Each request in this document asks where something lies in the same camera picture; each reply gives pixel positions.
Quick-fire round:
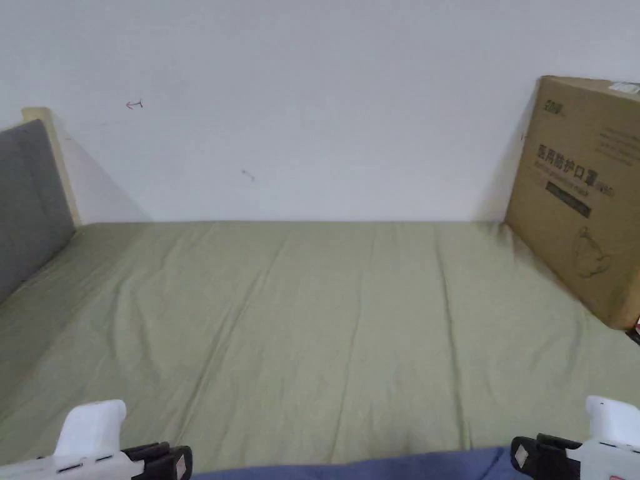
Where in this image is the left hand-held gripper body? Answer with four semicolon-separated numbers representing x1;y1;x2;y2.
0;399;172;480

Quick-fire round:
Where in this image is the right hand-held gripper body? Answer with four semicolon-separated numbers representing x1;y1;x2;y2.
537;395;640;480

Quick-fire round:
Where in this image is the blue garment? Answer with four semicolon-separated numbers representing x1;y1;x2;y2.
191;446;522;480

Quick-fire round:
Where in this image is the bed with pale green sheet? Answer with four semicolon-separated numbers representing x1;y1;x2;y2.
0;219;640;480

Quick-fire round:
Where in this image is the grey padded headboard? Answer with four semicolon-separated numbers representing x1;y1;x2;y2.
0;106;83;307

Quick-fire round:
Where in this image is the brown cardboard carton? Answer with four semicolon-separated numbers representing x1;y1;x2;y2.
504;74;640;331

